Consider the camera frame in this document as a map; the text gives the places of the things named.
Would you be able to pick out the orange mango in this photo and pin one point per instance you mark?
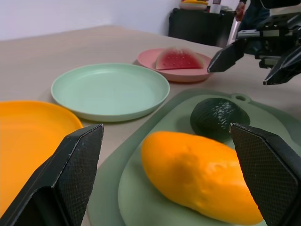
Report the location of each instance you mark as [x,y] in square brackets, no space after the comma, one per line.
[188,174]

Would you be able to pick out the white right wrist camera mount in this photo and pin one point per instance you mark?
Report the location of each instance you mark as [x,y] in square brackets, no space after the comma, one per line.
[285,13]

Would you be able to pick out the white box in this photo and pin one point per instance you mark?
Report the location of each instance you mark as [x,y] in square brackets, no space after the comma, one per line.
[215,5]

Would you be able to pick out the green cutting board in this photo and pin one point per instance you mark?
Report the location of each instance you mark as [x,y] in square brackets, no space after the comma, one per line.
[145,207]

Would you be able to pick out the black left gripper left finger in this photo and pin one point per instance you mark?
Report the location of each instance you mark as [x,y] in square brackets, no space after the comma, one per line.
[58,169]

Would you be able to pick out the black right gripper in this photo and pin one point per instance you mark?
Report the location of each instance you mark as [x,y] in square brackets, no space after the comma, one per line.
[275,35]

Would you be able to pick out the pink plate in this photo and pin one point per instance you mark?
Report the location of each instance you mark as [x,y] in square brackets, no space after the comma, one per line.
[147,57]

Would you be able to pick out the dark green avocado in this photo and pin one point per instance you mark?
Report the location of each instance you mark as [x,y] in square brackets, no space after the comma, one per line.
[211,117]

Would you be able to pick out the red watermelon slice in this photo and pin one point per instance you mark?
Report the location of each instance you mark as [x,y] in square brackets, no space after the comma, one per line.
[178,58]

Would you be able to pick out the light green plate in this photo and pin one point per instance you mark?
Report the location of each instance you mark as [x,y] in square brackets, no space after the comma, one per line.
[108,91]

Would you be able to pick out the silver metal pole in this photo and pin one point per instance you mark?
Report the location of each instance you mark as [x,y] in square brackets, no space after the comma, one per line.
[232,30]

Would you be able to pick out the orange plate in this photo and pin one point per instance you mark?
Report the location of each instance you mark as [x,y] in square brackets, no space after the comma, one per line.
[30,131]

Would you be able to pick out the stack of coloured plates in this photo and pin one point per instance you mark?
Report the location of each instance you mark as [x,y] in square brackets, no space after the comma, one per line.
[194,4]

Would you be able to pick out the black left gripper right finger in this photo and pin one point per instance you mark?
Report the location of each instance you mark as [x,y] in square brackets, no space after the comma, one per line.
[272,169]

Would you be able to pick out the person in dark clothes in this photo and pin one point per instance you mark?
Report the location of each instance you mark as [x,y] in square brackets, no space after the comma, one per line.
[252,14]

